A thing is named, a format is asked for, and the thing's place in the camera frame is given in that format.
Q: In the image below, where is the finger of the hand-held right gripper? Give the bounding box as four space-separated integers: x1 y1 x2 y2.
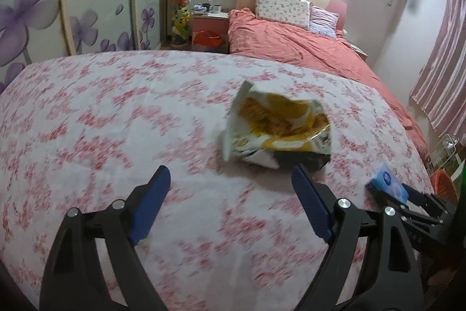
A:
401 183 456 216
368 183 443 226

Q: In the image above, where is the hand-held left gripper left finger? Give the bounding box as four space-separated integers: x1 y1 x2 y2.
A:
39 165 172 311

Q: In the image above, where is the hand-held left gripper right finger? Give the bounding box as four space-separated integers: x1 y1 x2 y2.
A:
291 164 426 311

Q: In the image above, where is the orange plastic basket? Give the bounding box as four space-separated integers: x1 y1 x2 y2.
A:
430 169 458 204

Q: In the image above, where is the blue white tissue packet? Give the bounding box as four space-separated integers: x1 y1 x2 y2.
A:
365 165 410 204

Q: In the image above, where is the yellow white noodle bag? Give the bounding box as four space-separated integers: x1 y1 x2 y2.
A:
218 81 333 172

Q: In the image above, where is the pink striped curtain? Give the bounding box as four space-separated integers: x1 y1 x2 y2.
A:
409 0 466 141

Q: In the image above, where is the bed with red duvet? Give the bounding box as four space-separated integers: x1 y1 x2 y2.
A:
227 8 431 166

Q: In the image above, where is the wooden nightstand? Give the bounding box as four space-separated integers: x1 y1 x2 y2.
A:
349 43 369 60

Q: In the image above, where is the red plastic bag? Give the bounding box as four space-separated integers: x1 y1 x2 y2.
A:
192 30 227 50

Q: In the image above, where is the pink striped pillow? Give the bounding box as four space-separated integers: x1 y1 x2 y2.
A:
309 5 340 39

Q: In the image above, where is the pink white nightstand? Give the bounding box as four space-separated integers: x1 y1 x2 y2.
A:
191 10 230 54

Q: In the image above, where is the floral white pillow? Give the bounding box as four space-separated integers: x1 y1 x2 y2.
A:
255 0 312 31

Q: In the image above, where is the white wire rack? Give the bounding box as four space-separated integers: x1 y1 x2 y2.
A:
426 134 461 188

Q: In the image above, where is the white wall air conditioner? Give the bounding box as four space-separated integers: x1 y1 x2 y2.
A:
351 0 414 86

